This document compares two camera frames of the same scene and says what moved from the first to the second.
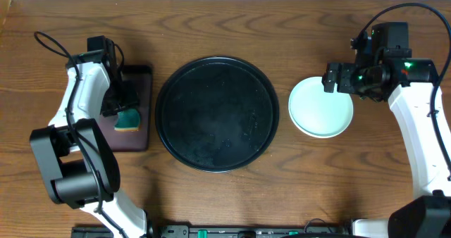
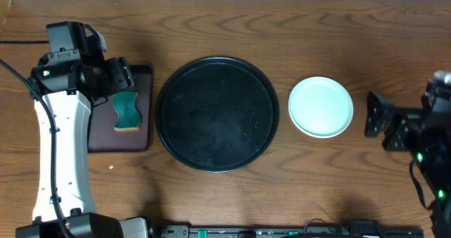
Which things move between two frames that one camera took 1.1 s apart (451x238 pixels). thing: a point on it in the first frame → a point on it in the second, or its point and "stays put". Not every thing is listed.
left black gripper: [132, 100] → [122, 77]
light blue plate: [319, 136] stays put
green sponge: [127, 120] stays put
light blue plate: [318, 113] stays put
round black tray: [217, 114] stays put
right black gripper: [346, 70] → [409, 120]
